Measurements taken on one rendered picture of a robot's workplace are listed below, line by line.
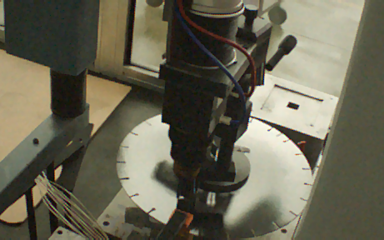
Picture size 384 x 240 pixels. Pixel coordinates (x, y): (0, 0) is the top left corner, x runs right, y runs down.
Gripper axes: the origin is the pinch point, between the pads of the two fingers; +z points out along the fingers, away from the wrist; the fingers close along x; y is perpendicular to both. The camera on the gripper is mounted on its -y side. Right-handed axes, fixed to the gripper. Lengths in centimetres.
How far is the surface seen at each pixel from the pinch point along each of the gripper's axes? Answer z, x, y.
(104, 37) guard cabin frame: -18, 41, -41
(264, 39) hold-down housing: -14.4, -21.2, 10.9
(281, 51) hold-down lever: -13.3, -17.6, 12.8
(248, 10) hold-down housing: -17.7, -23.9, 9.1
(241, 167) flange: 4.9, -0.9, 5.4
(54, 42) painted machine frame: -11.4, -38.0, -10.0
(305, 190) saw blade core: 7.8, 0.4, 16.4
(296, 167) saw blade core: 4.8, 4.8, 14.1
